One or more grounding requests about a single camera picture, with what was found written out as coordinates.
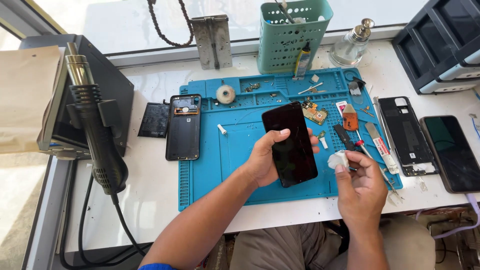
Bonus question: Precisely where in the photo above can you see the person's right hand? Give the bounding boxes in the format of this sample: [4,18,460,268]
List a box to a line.
[334,149,389,225]

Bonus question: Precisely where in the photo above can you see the person's left hand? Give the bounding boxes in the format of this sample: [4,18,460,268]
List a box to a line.
[243,127,320,188]

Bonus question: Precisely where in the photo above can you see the black phone screen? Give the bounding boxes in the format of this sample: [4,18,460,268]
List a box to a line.
[261,101,319,188]

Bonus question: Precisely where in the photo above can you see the white cotton wad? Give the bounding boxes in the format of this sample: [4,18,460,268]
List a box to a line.
[327,150,350,170]

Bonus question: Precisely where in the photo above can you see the blue silicone repair mat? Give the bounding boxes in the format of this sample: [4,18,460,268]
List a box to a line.
[178,67,404,212]

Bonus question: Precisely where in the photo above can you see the red collar screwdriver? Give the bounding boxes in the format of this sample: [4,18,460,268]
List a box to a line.
[354,129,399,196]

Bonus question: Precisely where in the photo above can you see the metal scraper white label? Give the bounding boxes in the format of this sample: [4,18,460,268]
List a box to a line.
[364,121,401,176]

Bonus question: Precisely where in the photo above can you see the small green connector board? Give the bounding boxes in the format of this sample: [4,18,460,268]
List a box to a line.
[316,130,329,150]

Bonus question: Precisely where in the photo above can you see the green phone circuit board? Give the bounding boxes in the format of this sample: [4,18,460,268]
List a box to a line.
[301,97,329,127]

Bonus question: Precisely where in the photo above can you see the orange pry tool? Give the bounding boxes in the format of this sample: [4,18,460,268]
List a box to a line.
[341,103,360,132]

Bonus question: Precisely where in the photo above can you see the white tape roll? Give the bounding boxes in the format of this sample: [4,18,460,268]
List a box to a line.
[216,85,237,105]

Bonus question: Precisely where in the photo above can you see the black phone back cover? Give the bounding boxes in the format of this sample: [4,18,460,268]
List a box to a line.
[165,94,202,162]

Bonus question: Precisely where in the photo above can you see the thin white stick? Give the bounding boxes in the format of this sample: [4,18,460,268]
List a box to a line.
[298,81,324,95]

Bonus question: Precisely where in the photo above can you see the person's grey trousers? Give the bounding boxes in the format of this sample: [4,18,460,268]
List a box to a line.
[229,214,436,270]

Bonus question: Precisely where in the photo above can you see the black smartphone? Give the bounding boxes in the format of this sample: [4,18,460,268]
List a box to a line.
[419,115,480,194]

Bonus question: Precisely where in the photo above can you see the black pick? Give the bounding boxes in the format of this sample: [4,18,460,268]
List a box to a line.
[348,76,367,97]

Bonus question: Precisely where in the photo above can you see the black yellow glue tube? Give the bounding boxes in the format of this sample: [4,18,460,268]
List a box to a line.
[292,41,312,81]

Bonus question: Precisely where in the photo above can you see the black phone battery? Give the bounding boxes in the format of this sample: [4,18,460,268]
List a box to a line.
[137,101,170,139]

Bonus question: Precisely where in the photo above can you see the teal perforated plastic basket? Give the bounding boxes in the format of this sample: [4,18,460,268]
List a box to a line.
[257,0,334,75]

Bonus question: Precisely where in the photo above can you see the grey metal clamp fixture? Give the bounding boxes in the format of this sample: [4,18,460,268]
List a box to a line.
[190,14,233,71]

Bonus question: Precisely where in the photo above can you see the glass pump dispenser bottle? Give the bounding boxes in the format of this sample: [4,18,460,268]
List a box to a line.
[329,18,376,68]

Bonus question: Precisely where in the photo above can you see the person's blue sleeve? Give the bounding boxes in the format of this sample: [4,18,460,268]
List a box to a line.
[138,263,178,270]

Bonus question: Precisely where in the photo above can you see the tools in basket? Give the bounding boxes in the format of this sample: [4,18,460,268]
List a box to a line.
[273,0,308,25]

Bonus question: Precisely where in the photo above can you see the black hot air gun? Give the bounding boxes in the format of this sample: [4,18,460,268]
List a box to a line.
[65,42,130,196]

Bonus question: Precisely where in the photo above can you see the black drawer cabinet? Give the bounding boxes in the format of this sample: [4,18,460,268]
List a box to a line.
[391,0,480,95]

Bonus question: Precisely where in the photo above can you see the black hot air station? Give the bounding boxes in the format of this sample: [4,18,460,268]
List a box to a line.
[19,34,135,161]

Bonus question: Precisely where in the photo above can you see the brown paper sheet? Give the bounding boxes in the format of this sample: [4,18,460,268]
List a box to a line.
[0,45,67,155]

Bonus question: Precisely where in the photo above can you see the black phone middle frame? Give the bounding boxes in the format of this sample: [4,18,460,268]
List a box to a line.
[377,96,440,178]

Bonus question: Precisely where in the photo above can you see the purple cable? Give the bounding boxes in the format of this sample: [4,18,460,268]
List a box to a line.
[414,193,480,241]

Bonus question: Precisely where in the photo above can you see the black hot air gun hose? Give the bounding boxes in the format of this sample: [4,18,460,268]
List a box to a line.
[112,193,151,257]

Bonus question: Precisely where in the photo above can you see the brown braided cord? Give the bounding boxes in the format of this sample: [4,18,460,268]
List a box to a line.
[146,0,195,49]

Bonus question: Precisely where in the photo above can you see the black power cable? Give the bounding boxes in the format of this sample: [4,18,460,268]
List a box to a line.
[59,159,154,269]

